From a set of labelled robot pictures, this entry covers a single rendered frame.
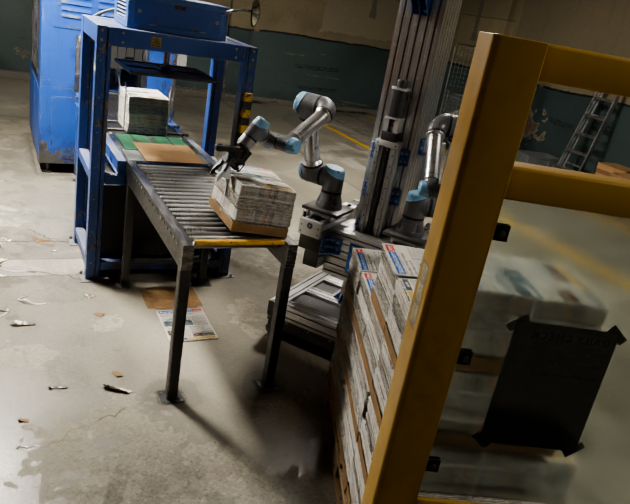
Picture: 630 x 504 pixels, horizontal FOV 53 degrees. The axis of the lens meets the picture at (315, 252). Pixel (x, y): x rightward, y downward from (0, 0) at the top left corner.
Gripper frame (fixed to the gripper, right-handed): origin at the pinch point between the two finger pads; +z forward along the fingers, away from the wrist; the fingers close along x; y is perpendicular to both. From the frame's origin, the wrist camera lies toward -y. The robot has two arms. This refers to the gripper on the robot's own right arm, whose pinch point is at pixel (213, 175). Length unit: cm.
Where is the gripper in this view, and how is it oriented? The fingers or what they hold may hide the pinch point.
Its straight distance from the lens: 303.6
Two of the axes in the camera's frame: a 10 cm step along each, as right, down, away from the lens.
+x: -4.1, -3.8, 8.3
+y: 6.5, 5.1, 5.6
